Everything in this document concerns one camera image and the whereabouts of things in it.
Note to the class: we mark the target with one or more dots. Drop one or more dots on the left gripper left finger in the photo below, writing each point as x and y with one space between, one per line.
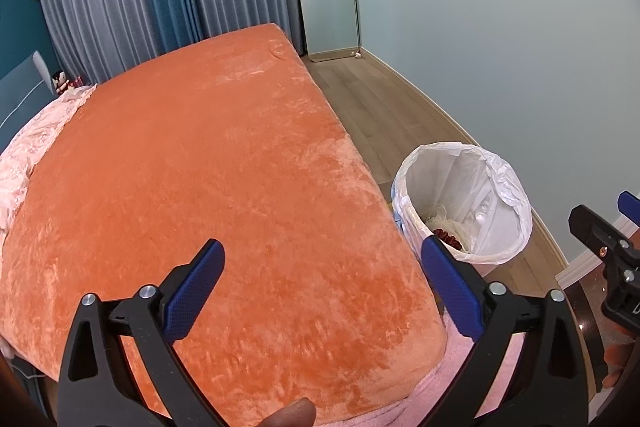
120 367

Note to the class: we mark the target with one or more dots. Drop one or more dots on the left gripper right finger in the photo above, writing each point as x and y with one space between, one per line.
525 367

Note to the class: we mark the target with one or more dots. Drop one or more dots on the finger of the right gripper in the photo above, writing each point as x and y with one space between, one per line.
607 243
628 205

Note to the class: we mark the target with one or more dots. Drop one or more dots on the cream tulle veil bundle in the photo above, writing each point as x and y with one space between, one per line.
437 218

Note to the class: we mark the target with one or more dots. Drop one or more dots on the white lined trash bin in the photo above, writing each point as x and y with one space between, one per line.
477 187

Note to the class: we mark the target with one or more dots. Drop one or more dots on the operator fingertip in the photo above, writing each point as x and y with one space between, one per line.
301 413

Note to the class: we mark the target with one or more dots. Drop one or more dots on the colourful snack wrapper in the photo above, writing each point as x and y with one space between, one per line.
449 239

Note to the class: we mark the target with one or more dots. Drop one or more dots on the orange velvet bed blanket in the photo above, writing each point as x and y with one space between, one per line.
227 139

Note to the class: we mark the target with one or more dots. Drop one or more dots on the pink floral bed sheet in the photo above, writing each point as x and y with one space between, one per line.
28 146

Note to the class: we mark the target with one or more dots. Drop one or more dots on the toys on nightstand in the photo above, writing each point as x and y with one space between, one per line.
62 82

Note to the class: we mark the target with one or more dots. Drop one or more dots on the blue padded headboard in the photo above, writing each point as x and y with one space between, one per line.
24 92

